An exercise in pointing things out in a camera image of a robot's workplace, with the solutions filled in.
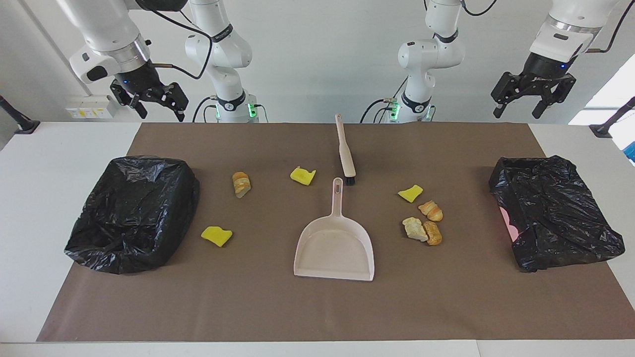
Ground brown table mat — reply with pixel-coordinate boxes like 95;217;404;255
37;122;635;343

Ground brown bread roll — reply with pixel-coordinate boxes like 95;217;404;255
423;221;443;246

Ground pale bread chunk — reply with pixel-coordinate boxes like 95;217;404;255
402;217;429;242

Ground white wall cable conduit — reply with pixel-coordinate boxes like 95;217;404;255
20;0;95;97

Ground beige plastic dustpan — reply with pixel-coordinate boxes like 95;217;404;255
293;178;376;282

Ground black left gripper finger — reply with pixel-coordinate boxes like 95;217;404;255
491;72;527;119
532;74;577;119

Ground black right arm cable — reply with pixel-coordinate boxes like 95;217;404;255
134;0;214;80

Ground black left base cable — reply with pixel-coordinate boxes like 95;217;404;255
360;98;397;123

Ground white wall socket box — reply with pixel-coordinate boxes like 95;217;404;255
65;95;117;119

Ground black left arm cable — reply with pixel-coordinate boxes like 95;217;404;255
585;0;631;54

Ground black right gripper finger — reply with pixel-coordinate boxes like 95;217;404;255
159;82;190;122
110;80;148;119

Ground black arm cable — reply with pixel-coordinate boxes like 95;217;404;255
134;0;214;80
585;0;631;54

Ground striped croissant piece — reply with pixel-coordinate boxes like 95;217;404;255
232;172;252;199
418;200;444;222

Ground beige hand brush black bristles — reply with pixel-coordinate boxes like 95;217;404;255
335;114;357;186

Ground black clamp stand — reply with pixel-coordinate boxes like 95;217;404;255
589;97;635;138
0;95;40;134

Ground black right base cable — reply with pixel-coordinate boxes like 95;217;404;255
191;96;219;123

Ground yellow sponge piece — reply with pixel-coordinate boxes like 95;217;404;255
290;167;317;186
201;226;233;247
398;184;424;203

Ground black bagged pink bin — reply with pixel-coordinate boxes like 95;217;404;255
489;155;626;273

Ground black base cable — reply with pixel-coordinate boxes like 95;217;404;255
360;98;397;123
191;96;219;123

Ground black bagged trash bin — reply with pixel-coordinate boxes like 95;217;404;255
64;155;200;275

